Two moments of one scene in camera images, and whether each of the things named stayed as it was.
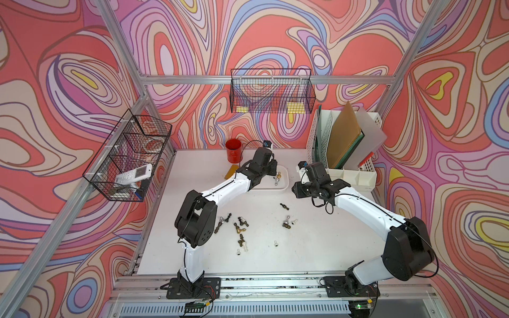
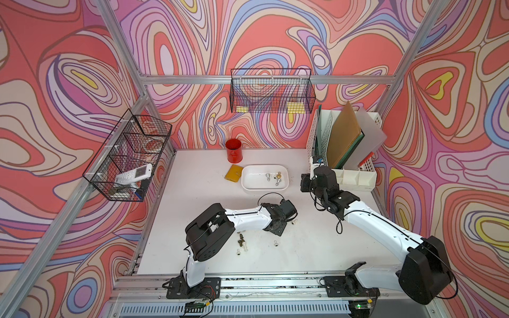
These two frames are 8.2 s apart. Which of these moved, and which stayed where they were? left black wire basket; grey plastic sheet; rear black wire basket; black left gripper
Moved: black left gripper
Stayed: rear black wire basket; left black wire basket; grey plastic sheet
